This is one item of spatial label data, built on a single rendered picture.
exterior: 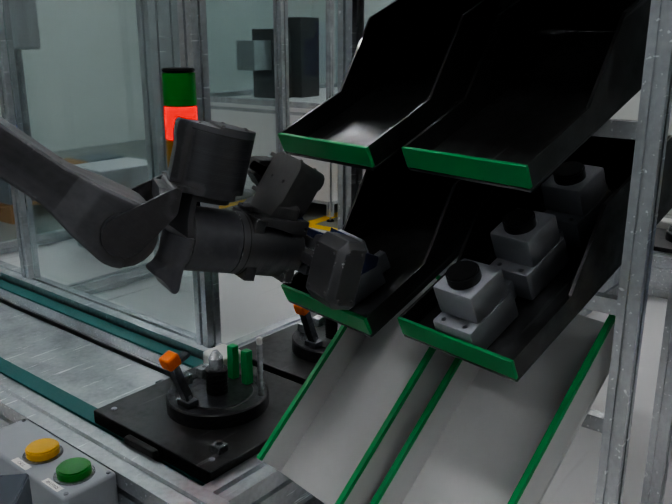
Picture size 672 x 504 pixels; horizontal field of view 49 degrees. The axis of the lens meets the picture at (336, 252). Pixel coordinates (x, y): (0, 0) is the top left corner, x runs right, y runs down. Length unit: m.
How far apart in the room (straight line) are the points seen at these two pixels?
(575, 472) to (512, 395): 0.39
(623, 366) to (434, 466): 0.21
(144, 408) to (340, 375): 0.32
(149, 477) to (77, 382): 0.40
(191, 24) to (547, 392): 0.73
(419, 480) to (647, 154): 0.38
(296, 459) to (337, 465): 0.06
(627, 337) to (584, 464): 0.49
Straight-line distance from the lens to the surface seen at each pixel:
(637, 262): 0.70
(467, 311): 0.65
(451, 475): 0.78
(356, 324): 0.71
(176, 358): 0.98
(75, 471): 0.96
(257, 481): 0.92
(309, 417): 0.87
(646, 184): 0.69
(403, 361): 0.84
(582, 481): 1.15
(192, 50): 1.17
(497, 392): 0.79
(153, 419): 1.05
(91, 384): 1.29
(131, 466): 0.97
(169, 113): 1.15
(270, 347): 1.23
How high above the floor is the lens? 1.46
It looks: 16 degrees down
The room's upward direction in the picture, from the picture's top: straight up
